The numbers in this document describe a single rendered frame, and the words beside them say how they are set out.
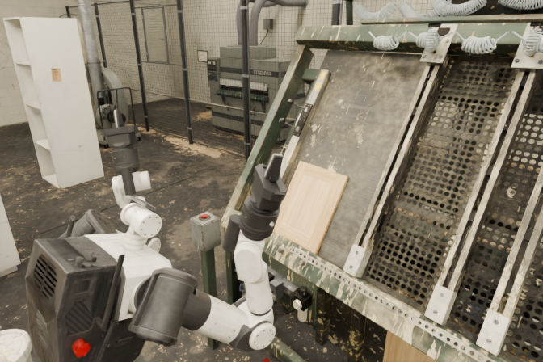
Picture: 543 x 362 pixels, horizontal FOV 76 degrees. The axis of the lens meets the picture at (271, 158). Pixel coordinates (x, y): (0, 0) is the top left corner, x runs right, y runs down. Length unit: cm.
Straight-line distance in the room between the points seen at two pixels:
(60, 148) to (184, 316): 433
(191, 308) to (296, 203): 109
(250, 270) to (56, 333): 43
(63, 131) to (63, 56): 90
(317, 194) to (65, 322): 124
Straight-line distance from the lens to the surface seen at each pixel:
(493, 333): 146
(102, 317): 99
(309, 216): 180
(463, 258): 147
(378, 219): 158
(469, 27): 180
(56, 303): 93
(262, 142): 209
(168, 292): 86
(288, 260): 179
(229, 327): 98
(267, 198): 76
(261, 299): 99
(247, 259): 87
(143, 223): 97
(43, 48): 491
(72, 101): 503
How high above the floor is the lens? 190
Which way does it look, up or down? 20 degrees down
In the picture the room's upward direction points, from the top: straight up
